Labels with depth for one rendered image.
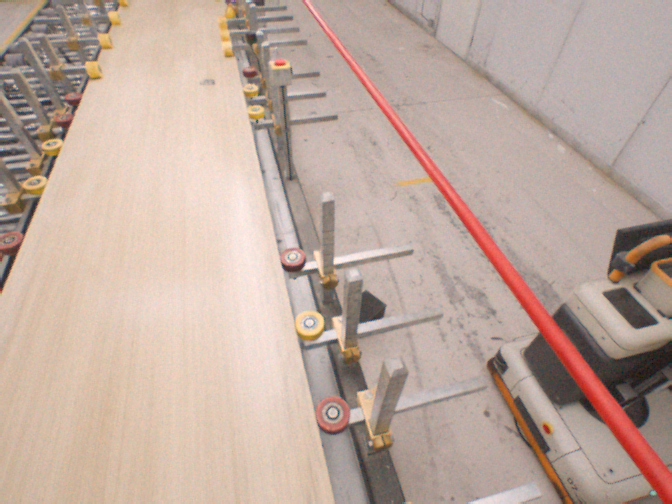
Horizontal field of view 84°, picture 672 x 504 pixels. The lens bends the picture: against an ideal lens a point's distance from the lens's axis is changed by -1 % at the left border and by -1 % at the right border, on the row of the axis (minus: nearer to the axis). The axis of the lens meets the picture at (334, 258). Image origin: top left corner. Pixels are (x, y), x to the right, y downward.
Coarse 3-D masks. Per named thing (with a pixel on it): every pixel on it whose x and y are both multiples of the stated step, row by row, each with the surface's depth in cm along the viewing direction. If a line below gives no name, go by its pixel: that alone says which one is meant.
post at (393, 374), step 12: (384, 360) 66; (396, 360) 66; (384, 372) 68; (396, 372) 65; (384, 384) 69; (396, 384) 68; (384, 396) 71; (396, 396) 72; (384, 408) 76; (372, 420) 86; (384, 420) 82; (372, 432) 88
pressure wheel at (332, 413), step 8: (328, 400) 88; (336, 400) 88; (344, 400) 88; (320, 408) 87; (328, 408) 87; (336, 408) 87; (344, 408) 87; (320, 416) 86; (328, 416) 86; (336, 416) 86; (344, 416) 86; (320, 424) 85; (328, 424) 84; (336, 424) 84; (344, 424) 85; (328, 432) 85; (336, 432) 85
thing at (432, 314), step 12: (420, 312) 116; (432, 312) 116; (360, 324) 113; (372, 324) 113; (384, 324) 113; (396, 324) 113; (408, 324) 115; (324, 336) 110; (336, 336) 110; (360, 336) 112; (312, 348) 110
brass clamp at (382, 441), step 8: (360, 392) 94; (360, 400) 93; (368, 400) 93; (368, 408) 92; (368, 416) 91; (368, 424) 89; (368, 432) 90; (384, 432) 88; (368, 440) 91; (376, 440) 87; (384, 440) 87; (392, 440) 89; (376, 448) 87; (384, 448) 89
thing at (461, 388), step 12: (456, 384) 97; (468, 384) 97; (480, 384) 97; (408, 396) 95; (420, 396) 95; (432, 396) 95; (444, 396) 95; (456, 396) 97; (360, 408) 93; (396, 408) 93; (408, 408) 94; (360, 420) 91
